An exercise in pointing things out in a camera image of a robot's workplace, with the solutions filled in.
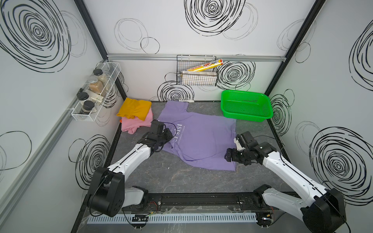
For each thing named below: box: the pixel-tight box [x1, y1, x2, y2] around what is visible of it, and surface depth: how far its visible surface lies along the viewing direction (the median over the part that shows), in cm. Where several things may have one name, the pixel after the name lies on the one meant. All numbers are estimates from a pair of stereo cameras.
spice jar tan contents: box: [88, 81, 104, 93], surface depth 72 cm
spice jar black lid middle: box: [76, 91, 90, 101], surface depth 64 cm
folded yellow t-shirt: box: [116, 97, 153, 121], surface depth 105 cm
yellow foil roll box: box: [186, 58, 224, 72], surface depth 91 cm
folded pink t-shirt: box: [121, 107, 153, 135], surface depth 102 cm
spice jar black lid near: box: [82, 100, 95, 115], surface depth 64 cm
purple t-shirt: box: [157, 100, 237, 171], surface depth 103 cm
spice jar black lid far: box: [93, 68, 104, 76], surface depth 75 cm
